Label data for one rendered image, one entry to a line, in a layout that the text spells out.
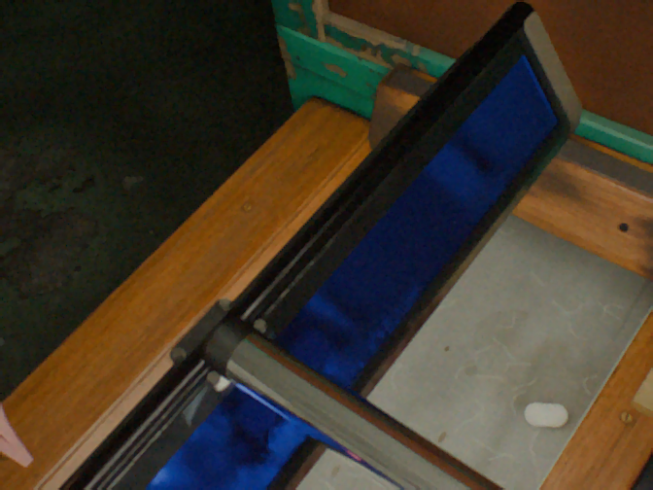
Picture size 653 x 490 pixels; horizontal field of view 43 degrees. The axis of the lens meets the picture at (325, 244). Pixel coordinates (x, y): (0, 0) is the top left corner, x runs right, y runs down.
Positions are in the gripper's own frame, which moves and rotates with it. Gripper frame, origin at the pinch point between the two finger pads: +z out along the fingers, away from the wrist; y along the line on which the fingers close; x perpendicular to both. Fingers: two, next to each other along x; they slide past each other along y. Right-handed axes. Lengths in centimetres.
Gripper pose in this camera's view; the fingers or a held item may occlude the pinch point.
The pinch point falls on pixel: (19, 454)
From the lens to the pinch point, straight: 63.2
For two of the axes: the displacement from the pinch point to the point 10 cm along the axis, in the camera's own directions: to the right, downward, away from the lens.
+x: -3.9, 1.9, 9.0
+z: 6.7, 7.3, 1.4
